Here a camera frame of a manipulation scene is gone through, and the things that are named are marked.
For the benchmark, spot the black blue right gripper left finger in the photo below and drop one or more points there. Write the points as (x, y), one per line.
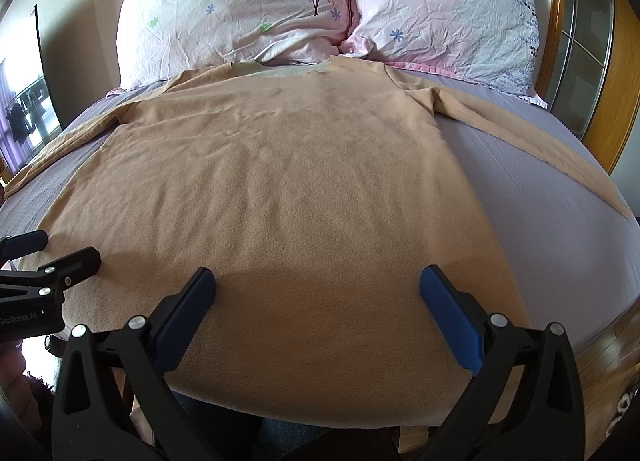
(112, 400)

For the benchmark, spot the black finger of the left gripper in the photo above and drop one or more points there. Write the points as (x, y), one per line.
(65, 268)
(15, 247)

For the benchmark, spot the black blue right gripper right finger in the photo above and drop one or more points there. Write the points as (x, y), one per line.
(524, 399)

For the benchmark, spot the tan long-sleeve shirt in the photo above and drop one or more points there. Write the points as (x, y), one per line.
(316, 200)

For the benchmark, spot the window with purple curtain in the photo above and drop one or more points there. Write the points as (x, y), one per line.
(28, 119)

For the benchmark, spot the lavender bed sheet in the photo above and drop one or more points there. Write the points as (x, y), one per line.
(576, 259)

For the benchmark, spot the wooden headboard with glass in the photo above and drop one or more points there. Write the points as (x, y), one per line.
(589, 74)

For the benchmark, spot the left floral pink pillow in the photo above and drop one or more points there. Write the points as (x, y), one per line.
(158, 39)

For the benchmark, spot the floral pink pillow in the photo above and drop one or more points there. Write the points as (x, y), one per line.
(488, 42)
(158, 39)

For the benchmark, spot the right floral pink pillow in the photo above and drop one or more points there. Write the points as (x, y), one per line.
(488, 42)

